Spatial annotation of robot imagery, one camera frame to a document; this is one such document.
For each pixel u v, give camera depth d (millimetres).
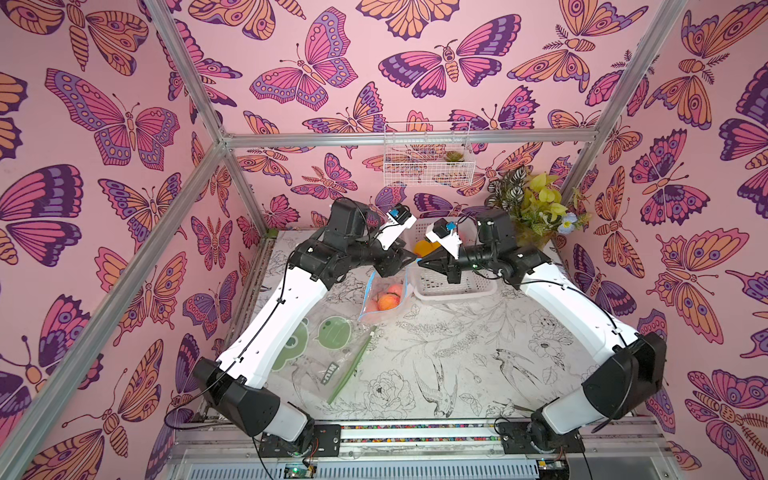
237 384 392
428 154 950
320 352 885
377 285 1050
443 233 618
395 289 854
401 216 574
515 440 730
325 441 734
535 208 950
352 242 570
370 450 730
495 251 587
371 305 877
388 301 839
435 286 1028
